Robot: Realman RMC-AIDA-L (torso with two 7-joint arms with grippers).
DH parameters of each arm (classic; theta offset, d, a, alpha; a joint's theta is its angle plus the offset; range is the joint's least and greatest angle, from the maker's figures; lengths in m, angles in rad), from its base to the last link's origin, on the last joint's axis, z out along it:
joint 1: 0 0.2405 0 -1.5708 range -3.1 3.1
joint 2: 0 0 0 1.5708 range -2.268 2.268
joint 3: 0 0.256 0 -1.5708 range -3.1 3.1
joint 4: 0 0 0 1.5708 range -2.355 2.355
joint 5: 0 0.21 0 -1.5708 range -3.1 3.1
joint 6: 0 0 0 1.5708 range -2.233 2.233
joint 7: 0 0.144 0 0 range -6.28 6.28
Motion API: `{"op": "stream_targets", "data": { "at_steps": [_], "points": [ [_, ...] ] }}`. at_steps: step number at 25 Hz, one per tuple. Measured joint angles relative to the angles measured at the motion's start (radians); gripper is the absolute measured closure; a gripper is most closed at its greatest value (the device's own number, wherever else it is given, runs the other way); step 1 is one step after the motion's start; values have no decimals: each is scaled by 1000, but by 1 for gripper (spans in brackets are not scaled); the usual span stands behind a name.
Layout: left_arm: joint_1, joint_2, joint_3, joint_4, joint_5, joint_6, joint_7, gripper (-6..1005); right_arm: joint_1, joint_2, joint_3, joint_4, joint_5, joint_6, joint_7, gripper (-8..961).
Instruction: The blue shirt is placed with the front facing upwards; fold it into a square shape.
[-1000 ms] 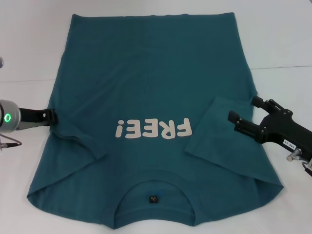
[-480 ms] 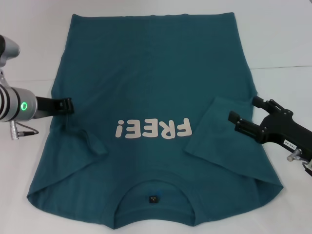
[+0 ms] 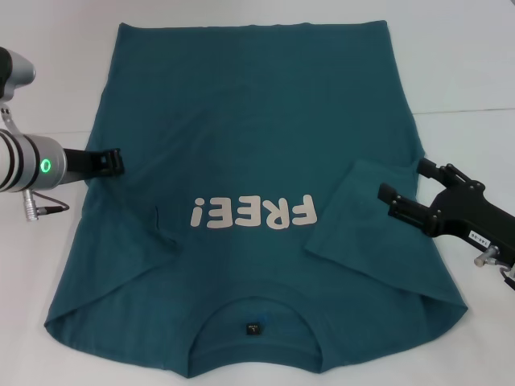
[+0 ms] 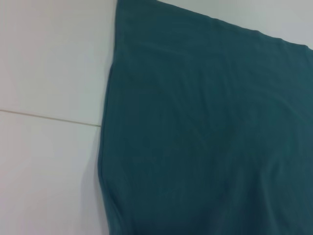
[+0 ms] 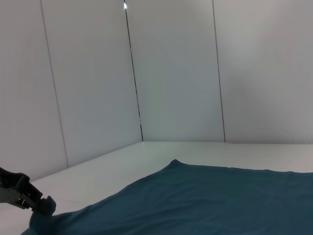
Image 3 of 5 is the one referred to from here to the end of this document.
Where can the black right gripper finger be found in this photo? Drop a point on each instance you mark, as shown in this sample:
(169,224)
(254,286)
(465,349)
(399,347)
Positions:
(410,211)
(432,169)

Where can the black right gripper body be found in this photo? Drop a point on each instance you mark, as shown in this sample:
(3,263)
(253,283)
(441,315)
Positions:
(470,217)

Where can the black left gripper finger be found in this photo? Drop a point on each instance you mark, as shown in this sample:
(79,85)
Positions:
(108,163)

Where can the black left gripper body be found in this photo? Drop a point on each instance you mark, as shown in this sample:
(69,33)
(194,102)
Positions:
(78,165)

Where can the teal t-shirt with FREE print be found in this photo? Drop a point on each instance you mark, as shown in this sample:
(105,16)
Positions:
(249,120)

